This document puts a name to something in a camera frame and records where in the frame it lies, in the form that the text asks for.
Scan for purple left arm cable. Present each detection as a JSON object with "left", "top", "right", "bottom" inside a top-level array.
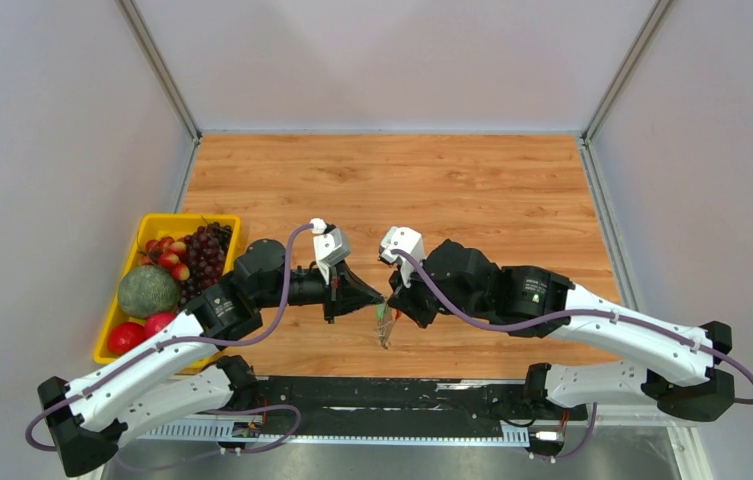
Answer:
[{"left": 23, "top": 221, "right": 324, "bottom": 458}]

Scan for green melon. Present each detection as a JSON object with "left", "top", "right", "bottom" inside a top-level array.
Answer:
[{"left": 117, "top": 266, "right": 180, "bottom": 319}]

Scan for small red peaches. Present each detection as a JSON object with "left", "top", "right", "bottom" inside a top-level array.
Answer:
[{"left": 138, "top": 236, "right": 191, "bottom": 282}]

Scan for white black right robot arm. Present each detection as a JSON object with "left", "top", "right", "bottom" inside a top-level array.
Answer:
[{"left": 380, "top": 240, "right": 736, "bottom": 422}]

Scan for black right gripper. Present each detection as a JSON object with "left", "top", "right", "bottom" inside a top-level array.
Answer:
[{"left": 387, "top": 253, "right": 489, "bottom": 330}]

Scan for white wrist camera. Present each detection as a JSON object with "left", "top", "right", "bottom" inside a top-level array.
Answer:
[
  {"left": 379, "top": 226, "right": 425, "bottom": 288},
  {"left": 310, "top": 218, "right": 351, "bottom": 285}
]

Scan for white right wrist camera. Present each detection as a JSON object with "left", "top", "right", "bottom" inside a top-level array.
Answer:
[{"left": 379, "top": 226, "right": 425, "bottom": 288}]

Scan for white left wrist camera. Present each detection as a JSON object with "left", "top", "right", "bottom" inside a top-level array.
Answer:
[{"left": 310, "top": 218, "right": 351, "bottom": 285}]

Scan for red apple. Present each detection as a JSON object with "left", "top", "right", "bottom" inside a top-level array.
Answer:
[
  {"left": 106, "top": 321, "right": 146, "bottom": 356},
  {"left": 144, "top": 312, "right": 176, "bottom": 338}
]

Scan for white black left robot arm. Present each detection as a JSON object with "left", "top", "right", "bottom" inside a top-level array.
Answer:
[{"left": 37, "top": 230, "right": 384, "bottom": 477}]

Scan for purple grape bunch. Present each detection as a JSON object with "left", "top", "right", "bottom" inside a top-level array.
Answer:
[{"left": 178, "top": 222, "right": 233, "bottom": 309}]

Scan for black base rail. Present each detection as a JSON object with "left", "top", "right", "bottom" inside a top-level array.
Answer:
[{"left": 223, "top": 376, "right": 588, "bottom": 440}]

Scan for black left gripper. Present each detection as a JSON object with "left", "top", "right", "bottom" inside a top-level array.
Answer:
[{"left": 255, "top": 258, "right": 383, "bottom": 323}]

